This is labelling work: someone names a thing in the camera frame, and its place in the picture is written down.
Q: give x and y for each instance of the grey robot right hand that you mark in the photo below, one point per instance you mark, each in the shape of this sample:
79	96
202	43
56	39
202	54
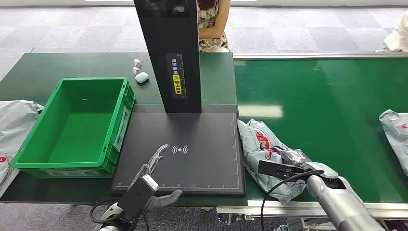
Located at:
294	156

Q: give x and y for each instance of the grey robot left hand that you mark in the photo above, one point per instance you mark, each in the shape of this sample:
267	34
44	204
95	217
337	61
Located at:
157	156

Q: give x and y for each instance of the small grey red-print package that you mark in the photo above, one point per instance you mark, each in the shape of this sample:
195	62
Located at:
255	150

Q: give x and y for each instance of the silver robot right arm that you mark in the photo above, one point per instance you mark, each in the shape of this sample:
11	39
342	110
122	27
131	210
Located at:
341	204

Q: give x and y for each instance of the green conveyor belt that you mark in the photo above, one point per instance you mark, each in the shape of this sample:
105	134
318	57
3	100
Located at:
318	95

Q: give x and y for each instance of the large grey red-print package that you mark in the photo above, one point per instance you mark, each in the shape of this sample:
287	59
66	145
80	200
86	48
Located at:
396	134

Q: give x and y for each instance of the plain grey plastic package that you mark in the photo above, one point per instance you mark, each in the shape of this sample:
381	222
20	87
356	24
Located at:
16	127

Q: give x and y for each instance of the black scanner platform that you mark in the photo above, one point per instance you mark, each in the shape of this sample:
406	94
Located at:
197	172

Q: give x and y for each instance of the white earbuds case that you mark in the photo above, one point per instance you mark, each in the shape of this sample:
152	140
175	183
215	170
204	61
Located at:
141	77

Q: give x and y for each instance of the black yellow label sticker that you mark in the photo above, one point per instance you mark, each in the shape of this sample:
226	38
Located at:
177	76

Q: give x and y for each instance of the green plastic crate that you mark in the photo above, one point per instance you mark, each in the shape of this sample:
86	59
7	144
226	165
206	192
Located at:
76	127

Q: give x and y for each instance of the black scanner column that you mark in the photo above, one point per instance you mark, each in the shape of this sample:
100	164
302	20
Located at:
165	32

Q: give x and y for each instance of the dark green table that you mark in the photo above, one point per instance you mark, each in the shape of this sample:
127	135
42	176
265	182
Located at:
63	63

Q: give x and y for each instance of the person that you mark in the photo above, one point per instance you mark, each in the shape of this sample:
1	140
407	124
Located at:
398	38
212	28

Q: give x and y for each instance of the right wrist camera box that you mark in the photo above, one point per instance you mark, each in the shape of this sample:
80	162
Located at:
274	169

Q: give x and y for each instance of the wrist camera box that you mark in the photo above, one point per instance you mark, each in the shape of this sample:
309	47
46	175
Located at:
135	197
274	169

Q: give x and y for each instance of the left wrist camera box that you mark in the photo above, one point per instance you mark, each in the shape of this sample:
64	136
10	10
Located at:
135	197

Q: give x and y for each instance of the aluminium conveyor frame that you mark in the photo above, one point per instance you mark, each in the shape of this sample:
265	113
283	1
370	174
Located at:
242	208

